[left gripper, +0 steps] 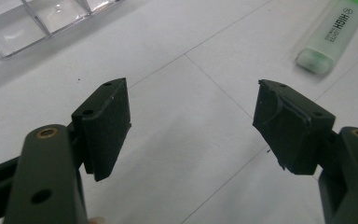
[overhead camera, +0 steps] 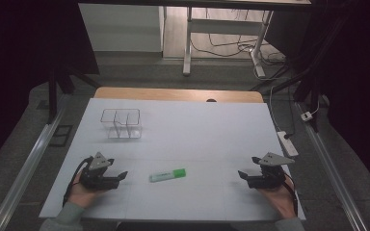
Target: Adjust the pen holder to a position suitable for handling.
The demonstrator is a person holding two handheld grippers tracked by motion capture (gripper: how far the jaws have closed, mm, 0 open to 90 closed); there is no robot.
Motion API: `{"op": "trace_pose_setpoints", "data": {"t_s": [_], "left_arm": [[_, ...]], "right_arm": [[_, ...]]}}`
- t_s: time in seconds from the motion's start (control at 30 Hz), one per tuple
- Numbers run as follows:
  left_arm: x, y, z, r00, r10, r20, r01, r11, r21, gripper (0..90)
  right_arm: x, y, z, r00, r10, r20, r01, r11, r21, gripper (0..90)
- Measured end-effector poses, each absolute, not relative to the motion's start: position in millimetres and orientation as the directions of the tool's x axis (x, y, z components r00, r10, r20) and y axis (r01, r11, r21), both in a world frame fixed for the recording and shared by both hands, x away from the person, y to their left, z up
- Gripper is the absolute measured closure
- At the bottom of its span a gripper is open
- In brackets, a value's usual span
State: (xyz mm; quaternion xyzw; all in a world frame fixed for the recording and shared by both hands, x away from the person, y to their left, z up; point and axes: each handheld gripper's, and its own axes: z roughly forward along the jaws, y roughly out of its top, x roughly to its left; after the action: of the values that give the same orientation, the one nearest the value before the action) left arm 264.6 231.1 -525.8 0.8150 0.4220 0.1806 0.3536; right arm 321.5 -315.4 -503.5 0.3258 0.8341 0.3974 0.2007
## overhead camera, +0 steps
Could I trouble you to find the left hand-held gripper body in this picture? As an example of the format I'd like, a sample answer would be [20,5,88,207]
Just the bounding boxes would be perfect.
[80,151,120,191]

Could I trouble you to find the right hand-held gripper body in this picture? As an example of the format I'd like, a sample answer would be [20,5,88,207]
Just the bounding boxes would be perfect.
[246,151,296,190]

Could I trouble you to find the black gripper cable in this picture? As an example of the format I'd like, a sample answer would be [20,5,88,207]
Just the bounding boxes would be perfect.
[62,156,94,207]
[281,171,300,217]

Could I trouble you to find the black floor cables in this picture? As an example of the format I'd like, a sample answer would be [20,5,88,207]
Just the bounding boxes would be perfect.
[190,8,292,81]

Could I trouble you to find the white desk frame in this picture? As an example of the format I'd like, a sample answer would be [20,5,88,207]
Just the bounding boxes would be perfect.
[182,6,275,79]

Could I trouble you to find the green highlighter marker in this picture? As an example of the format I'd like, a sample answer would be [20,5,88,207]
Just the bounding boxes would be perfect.
[149,167,187,184]

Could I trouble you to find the white power strip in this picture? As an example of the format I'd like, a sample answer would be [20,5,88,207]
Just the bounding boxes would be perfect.
[277,130,300,158]

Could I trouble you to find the aluminium rail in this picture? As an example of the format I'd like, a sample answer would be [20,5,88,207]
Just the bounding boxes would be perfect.
[293,99,370,231]
[0,95,70,231]

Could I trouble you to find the black floor frame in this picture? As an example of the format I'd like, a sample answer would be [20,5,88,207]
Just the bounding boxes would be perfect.
[48,124,74,148]

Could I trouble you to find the white cable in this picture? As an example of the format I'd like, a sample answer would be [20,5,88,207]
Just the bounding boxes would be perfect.
[268,84,321,133]

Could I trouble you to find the person's right hand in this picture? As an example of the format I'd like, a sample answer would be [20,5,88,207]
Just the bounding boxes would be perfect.
[257,177,297,219]

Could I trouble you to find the clear plastic organizer box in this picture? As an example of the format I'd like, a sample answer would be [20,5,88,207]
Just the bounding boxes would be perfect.
[100,108,143,140]

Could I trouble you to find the wooden table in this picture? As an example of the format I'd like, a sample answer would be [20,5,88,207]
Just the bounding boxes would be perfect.
[93,86,265,104]

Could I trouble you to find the white table cover sheet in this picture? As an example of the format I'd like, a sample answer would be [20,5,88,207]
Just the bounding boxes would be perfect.
[39,97,306,222]

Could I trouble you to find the person's left hand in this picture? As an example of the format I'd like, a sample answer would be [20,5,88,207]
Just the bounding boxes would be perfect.
[67,174,108,209]

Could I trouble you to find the black stand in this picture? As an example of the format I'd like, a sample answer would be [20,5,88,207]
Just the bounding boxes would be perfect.
[46,65,102,125]
[250,13,351,134]

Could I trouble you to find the dark curtain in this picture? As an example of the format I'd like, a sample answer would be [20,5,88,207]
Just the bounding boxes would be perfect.
[264,0,370,198]
[0,0,100,176]

